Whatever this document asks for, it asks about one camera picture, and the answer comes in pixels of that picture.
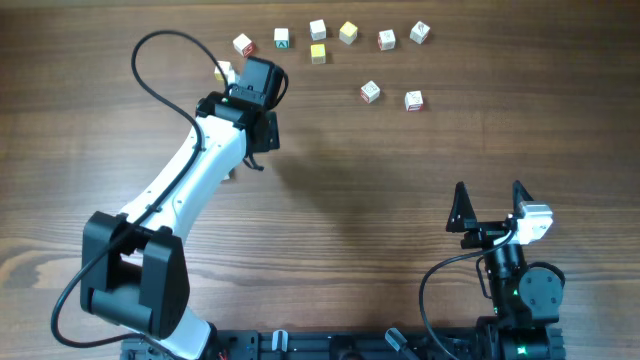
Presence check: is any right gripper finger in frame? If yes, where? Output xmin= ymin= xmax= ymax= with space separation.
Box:
xmin=512 ymin=180 xmax=533 ymax=216
xmin=446 ymin=182 xmax=477 ymax=233

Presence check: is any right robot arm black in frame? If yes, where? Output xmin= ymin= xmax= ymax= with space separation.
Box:
xmin=446 ymin=181 xmax=566 ymax=360

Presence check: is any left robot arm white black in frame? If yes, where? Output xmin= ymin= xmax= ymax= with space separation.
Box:
xmin=80 ymin=57 xmax=288 ymax=359

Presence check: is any yellow side block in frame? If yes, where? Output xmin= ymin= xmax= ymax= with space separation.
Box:
xmin=214 ymin=61 xmax=233 ymax=81

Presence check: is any block with red M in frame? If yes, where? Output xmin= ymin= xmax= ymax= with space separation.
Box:
xmin=232 ymin=33 xmax=256 ymax=58

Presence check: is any yellow block lower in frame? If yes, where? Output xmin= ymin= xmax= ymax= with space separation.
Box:
xmin=310 ymin=44 xmax=326 ymax=64

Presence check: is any block with green A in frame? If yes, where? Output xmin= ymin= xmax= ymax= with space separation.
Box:
xmin=274 ymin=28 xmax=290 ymax=49

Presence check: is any block with number eight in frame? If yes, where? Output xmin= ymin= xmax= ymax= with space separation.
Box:
xmin=360 ymin=81 xmax=381 ymax=104

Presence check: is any white block top row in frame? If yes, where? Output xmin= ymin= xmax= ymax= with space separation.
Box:
xmin=309 ymin=19 xmax=327 ymax=41

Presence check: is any block with red I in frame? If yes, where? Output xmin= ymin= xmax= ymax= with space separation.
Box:
xmin=404 ymin=90 xmax=424 ymax=112

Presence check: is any yellow top block upper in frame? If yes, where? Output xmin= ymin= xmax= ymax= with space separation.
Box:
xmin=339 ymin=21 xmax=358 ymax=45

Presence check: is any block red side top row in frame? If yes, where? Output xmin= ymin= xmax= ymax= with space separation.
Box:
xmin=378 ymin=29 xmax=396 ymax=51

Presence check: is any white block far right top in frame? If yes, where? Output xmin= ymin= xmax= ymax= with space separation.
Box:
xmin=409 ymin=21 xmax=431 ymax=44

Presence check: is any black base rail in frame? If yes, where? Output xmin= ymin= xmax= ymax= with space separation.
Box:
xmin=119 ymin=327 xmax=567 ymax=360

